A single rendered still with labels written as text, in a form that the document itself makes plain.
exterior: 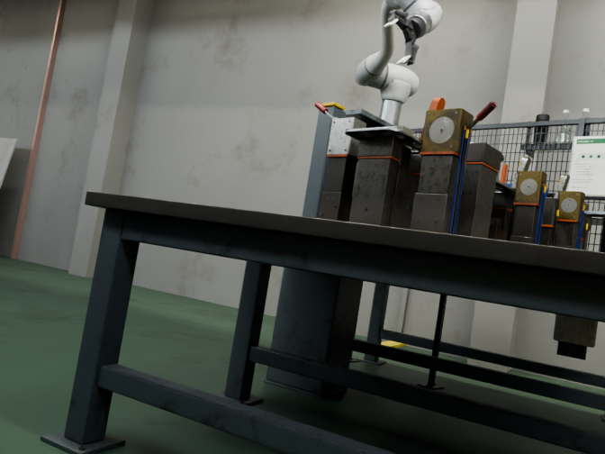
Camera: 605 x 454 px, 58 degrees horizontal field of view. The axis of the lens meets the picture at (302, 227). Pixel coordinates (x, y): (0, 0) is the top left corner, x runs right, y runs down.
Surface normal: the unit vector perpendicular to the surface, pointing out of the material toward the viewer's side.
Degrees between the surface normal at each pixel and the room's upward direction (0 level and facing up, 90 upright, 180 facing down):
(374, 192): 90
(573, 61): 90
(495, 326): 90
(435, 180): 90
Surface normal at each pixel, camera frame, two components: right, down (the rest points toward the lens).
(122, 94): 0.88, 0.11
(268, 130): -0.45, -0.13
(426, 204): -0.67, -0.15
